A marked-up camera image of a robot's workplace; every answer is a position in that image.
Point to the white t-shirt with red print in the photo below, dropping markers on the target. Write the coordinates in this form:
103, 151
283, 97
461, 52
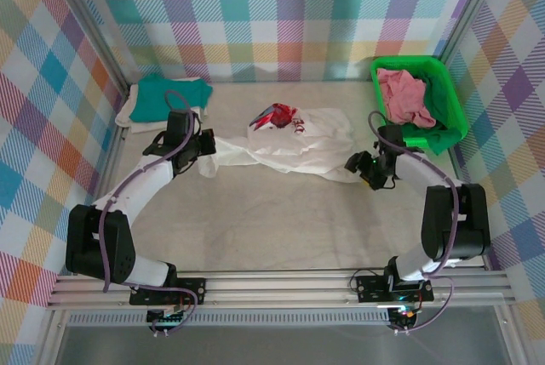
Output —
315, 139

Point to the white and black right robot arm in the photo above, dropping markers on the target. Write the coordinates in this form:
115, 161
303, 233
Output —
415, 169

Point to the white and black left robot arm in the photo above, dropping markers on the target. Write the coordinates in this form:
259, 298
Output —
145, 186

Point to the teal folded t-shirt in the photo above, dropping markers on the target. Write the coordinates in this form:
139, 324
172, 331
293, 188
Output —
162, 97

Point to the pink t-shirt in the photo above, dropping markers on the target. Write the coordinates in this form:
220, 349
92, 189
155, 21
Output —
402, 92

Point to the plain white folded t-shirt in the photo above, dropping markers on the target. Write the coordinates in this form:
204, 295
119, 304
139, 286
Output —
125, 112

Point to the dark green t-shirt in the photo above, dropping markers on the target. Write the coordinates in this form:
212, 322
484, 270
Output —
438, 95

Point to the green plastic basket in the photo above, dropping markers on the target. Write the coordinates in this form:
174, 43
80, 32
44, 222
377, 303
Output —
453, 97

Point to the small circuit board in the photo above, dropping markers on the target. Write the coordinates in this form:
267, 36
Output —
402, 318
164, 318

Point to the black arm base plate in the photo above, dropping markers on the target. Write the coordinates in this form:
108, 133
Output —
191, 286
370, 286

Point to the aluminium frame post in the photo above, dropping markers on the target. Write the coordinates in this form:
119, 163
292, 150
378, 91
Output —
91, 20
472, 7

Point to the aluminium mounting rail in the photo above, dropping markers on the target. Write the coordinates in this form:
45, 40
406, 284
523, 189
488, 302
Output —
277, 286

